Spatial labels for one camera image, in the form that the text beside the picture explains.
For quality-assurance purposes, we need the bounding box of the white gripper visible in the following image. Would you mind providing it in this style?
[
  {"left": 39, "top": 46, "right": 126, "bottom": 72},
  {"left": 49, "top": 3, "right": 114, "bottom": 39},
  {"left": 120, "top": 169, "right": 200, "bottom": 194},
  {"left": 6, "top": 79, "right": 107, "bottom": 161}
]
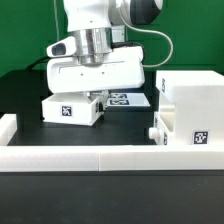
[{"left": 47, "top": 46, "right": 145, "bottom": 111}]

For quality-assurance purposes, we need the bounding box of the white drawer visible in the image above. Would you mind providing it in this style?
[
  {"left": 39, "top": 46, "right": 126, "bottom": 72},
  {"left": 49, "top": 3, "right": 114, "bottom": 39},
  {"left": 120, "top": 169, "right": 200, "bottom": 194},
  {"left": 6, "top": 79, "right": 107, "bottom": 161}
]
[
  {"left": 148, "top": 112, "right": 174, "bottom": 145},
  {"left": 42, "top": 93, "right": 104, "bottom": 126}
]

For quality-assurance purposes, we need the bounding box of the white drawer cabinet box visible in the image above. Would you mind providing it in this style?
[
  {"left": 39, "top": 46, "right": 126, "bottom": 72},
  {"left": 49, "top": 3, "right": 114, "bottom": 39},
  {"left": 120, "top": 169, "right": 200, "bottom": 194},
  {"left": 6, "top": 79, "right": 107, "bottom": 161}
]
[{"left": 154, "top": 70, "right": 224, "bottom": 146}]

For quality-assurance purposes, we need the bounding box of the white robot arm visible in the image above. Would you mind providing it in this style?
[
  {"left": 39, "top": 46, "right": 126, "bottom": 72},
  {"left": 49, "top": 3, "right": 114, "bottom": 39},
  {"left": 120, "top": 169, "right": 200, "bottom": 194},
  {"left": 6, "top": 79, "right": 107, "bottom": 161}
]
[{"left": 47, "top": 0, "right": 163, "bottom": 95}]

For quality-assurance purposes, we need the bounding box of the white marker sheet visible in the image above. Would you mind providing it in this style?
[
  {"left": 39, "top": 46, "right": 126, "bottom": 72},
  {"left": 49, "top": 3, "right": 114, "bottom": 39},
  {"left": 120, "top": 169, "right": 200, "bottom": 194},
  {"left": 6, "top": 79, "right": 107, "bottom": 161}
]
[{"left": 107, "top": 93, "right": 150, "bottom": 107}]

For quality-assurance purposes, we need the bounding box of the white left fence block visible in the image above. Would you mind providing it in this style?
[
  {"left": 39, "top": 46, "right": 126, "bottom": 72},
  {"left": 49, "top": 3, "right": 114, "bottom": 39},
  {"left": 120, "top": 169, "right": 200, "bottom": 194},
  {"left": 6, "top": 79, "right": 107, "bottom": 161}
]
[{"left": 0, "top": 114, "right": 17, "bottom": 146}]

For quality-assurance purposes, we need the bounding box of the black hose cable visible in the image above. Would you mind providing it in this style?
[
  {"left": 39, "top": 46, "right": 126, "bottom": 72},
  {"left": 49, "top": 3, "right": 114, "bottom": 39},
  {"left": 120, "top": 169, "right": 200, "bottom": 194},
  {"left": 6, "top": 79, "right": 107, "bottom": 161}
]
[{"left": 25, "top": 54, "right": 51, "bottom": 71}]

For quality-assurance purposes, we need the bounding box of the grey thin cable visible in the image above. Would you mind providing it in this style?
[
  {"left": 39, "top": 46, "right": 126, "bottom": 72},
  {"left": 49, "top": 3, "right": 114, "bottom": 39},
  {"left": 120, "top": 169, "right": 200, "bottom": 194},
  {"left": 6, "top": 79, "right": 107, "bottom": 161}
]
[{"left": 118, "top": 0, "right": 175, "bottom": 70}]

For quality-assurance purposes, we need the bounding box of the white front fence wall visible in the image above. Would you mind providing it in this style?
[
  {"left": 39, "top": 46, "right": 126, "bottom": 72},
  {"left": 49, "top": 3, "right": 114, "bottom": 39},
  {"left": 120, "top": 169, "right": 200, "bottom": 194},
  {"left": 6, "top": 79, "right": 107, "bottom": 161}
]
[{"left": 0, "top": 145, "right": 224, "bottom": 172}]

